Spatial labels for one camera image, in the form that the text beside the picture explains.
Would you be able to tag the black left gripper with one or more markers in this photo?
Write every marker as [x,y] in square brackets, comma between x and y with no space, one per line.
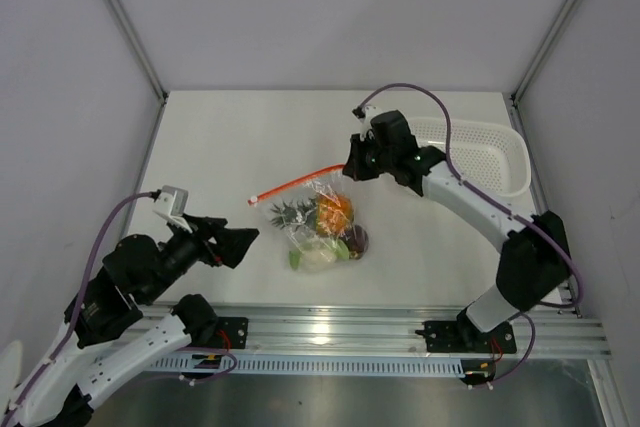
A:
[231,244]

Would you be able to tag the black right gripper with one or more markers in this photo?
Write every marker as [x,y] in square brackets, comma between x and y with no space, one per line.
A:
[354,167]

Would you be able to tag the toy pineapple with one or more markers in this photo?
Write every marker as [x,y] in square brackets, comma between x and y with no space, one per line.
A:
[325,215]

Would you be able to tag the clear zip bag orange zipper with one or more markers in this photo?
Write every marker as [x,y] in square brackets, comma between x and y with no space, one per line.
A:
[328,181]

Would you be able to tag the dark red toy apple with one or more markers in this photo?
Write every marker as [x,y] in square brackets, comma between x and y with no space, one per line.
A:
[357,241]

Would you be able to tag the green toy cabbage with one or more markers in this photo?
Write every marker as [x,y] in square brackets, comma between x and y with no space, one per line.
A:
[338,246]

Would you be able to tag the white toy garlic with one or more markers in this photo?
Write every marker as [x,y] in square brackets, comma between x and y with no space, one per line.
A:
[315,258]

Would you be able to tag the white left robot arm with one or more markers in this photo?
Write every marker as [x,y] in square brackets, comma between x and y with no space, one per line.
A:
[82,369]

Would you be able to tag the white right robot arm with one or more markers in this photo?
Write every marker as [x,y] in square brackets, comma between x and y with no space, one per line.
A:
[532,257]

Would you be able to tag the white plastic basket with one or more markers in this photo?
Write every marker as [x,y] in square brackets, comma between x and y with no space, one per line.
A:
[491,156]

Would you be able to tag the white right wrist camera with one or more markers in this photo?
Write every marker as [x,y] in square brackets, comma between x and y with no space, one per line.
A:
[365,113]

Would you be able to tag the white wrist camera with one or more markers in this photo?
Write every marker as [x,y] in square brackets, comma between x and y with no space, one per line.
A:
[170,204]
[365,113]

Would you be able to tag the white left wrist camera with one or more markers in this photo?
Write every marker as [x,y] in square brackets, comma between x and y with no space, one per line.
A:
[170,204]

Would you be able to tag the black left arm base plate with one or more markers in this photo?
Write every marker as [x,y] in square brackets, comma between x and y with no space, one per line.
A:
[231,333]

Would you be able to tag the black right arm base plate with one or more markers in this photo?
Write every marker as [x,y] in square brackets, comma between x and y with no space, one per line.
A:
[450,336]

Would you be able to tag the white slotted cable duct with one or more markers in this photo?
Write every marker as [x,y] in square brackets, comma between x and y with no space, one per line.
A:
[242,363]

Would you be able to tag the aluminium frame rail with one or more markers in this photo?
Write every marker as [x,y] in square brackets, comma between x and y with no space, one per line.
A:
[389,332]

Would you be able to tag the left back frame post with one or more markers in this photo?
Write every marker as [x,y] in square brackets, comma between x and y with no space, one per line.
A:
[130,35]

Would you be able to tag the frame post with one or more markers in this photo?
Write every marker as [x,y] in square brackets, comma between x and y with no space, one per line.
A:
[130,35]
[553,34]

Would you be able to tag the right back frame post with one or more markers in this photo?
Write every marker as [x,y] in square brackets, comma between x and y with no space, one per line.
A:
[553,34]

